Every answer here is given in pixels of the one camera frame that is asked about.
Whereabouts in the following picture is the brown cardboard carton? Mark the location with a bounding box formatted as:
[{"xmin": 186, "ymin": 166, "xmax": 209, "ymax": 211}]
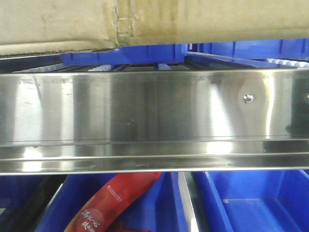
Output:
[{"xmin": 0, "ymin": 0, "xmax": 309, "ymax": 56}]

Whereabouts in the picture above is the blue plastic bin upper middle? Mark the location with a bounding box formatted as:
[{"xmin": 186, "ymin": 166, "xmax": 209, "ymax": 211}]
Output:
[{"xmin": 60, "ymin": 43, "xmax": 188, "ymax": 66}]

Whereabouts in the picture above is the blue plastic bin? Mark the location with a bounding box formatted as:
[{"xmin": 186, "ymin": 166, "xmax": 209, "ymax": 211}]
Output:
[
  {"xmin": 35, "ymin": 173, "xmax": 187, "ymax": 232},
  {"xmin": 190, "ymin": 38, "xmax": 309, "ymax": 59},
  {"xmin": 60, "ymin": 43, "xmax": 188, "ymax": 66},
  {"xmin": 192, "ymin": 170, "xmax": 309, "ymax": 232}
]

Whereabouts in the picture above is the red snack package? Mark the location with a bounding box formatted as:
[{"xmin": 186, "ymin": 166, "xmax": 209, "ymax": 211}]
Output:
[{"xmin": 64, "ymin": 172, "xmax": 161, "ymax": 232}]

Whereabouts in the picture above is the blue plastic bin lower left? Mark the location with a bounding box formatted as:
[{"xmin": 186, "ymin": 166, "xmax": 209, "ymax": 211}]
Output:
[{"xmin": 35, "ymin": 173, "xmax": 187, "ymax": 232}]

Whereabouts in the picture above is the steel divider between bins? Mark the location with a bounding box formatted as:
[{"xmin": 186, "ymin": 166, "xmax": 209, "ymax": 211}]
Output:
[{"xmin": 178, "ymin": 172, "xmax": 199, "ymax": 232}]

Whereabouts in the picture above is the blue plastic bin lower right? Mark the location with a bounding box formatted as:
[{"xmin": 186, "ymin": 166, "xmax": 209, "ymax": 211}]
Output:
[{"xmin": 192, "ymin": 170, "xmax": 309, "ymax": 232}]

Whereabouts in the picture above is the blue plastic bin upper right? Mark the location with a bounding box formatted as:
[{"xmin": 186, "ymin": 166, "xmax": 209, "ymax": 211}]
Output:
[{"xmin": 190, "ymin": 38, "xmax": 309, "ymax": 59}]

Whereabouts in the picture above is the silver screw on rail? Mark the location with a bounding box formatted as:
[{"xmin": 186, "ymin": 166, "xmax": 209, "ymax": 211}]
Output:
[{"xmin": 243, "ymin": 94, "xmax": 254, "ymax": 104}]

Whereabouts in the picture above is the stainless steel shelf rail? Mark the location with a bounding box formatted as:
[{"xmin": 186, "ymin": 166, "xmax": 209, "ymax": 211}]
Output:
[{"xmin": 0, "ymin": 68, "xmax": 309, "ymax": 175}]

